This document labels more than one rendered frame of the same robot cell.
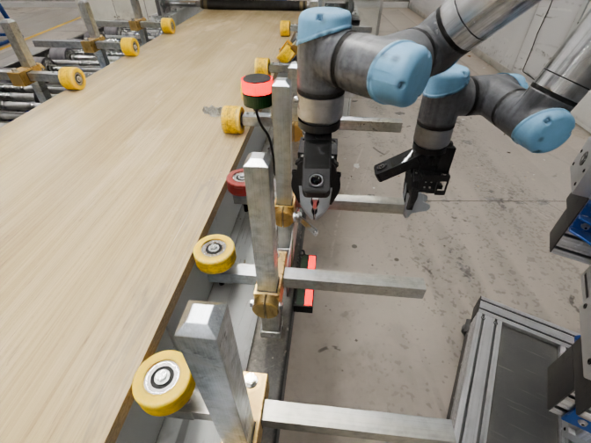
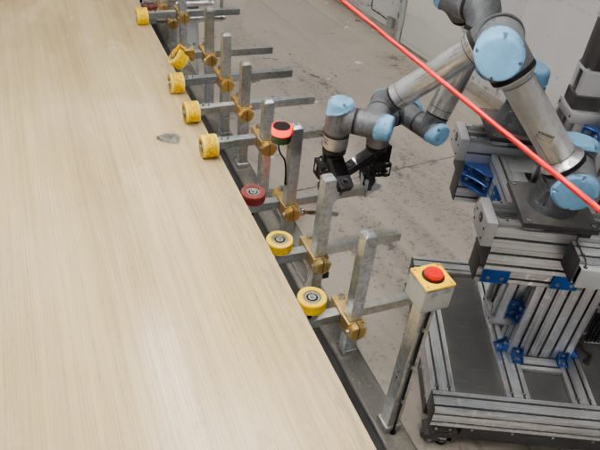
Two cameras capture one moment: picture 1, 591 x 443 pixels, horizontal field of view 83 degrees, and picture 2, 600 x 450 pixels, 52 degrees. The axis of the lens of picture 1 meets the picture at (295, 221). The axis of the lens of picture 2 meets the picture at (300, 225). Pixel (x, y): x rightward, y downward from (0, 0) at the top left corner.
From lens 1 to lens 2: 1.34 m
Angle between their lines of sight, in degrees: 24
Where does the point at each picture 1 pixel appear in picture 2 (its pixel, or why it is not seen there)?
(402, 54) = (387, 122)
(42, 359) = (245, 310)
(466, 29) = (403, 102)
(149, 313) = (277, 278)
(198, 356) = (370, 247)
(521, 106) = (424, 123)
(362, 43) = (367, 116)
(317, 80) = (341, 131)
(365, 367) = not seen: hidden behind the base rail
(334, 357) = not seen: hidden behind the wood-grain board
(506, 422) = (455, 336)
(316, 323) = not seen: hidden behind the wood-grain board
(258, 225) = (325, 212)
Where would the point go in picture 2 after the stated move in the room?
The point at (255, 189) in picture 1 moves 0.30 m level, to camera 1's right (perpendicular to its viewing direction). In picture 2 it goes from (329, 192) to (416, 171)
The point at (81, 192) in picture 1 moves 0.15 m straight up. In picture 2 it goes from (143, 229) to (139, 187)
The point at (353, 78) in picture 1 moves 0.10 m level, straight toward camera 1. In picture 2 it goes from (365, 131) to (379, 150)
